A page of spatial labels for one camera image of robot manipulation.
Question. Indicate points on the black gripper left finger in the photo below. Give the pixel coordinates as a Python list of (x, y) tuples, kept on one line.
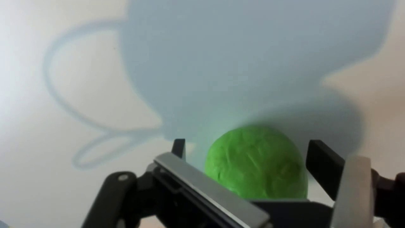
[(210, 191)]

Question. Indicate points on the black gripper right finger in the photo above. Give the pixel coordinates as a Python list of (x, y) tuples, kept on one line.
[(355, 191)]

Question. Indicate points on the bright green ball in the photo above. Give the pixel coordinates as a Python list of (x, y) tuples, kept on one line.
[(257, 165)]

